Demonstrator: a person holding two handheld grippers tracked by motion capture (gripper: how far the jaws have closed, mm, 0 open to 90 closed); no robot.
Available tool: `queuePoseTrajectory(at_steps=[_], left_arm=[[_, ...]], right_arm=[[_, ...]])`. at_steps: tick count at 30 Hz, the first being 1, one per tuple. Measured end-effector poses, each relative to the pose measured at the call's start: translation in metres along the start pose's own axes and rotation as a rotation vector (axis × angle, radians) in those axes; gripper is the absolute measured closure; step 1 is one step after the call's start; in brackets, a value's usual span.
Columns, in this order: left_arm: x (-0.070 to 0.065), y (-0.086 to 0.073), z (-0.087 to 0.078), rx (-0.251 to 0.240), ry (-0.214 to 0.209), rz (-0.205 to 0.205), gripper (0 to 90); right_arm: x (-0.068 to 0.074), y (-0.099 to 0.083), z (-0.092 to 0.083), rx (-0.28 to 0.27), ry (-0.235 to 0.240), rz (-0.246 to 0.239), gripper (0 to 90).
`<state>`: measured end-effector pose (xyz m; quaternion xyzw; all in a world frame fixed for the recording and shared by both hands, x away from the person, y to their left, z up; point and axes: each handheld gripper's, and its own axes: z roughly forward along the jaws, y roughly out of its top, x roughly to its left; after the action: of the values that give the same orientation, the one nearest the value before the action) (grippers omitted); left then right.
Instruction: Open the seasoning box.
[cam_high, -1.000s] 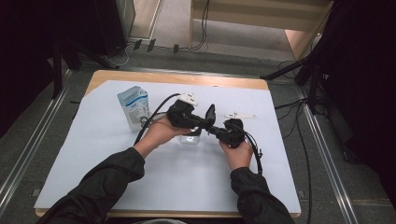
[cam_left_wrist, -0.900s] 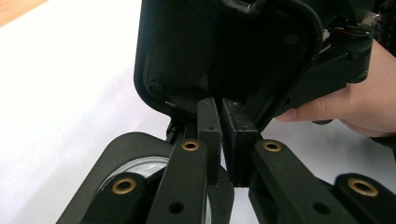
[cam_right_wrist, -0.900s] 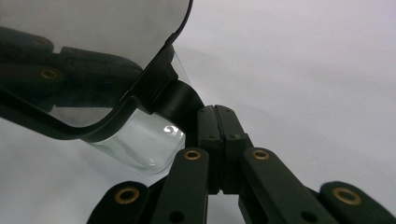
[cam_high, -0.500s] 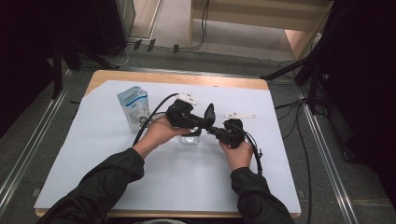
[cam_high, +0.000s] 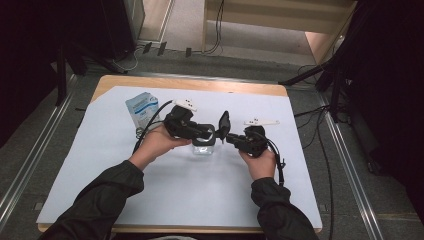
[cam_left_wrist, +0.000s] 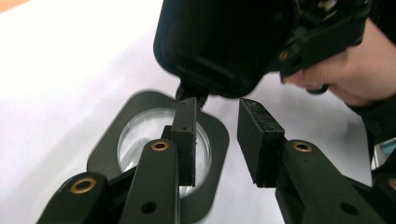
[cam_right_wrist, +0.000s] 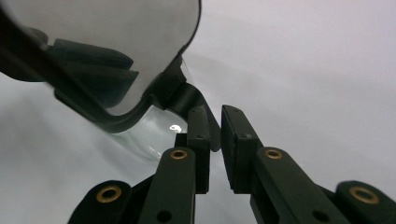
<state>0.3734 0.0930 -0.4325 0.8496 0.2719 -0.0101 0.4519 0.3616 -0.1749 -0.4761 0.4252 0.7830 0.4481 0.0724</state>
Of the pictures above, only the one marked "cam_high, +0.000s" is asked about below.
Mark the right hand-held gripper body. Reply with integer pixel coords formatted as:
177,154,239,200
235,118,280,158

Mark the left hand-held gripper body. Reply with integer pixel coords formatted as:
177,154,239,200
163,98,201,139

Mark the glass jar with black rim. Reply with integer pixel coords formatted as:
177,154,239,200
191,123,217,156

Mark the white and blue pouch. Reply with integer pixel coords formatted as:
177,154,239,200
125,92,160,131

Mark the person's right hand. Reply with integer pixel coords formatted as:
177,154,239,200
239,148,278,181

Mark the person's left hand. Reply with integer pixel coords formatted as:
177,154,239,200
128,124,193,171

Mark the black tripod stand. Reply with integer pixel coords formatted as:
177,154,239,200
279,49,354,123

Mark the dark cabinet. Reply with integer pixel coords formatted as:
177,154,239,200
99,0,146,61

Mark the wooden shelf unit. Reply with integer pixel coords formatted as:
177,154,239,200
201,0,358,65

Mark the black metal stand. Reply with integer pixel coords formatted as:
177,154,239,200
54,43,128,107

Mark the black curtain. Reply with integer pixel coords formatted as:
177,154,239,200
336,0,424,228
0,0,104,149

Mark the left hand-held gripper cable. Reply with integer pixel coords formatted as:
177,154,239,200
132,99,174,155

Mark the hand-held gripper cable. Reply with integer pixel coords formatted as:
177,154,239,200
253,129,287,187
132,99,174,155

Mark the right hand-held gripper cable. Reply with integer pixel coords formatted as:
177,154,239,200
253,129,287,187

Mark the black floor cable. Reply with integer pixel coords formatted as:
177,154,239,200
294,64,335,240

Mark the metal floor rail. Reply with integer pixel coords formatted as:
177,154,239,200
0,74,78,231
316,91,384,240

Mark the black hanging cable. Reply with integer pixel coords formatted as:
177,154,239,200
203,0,225,55

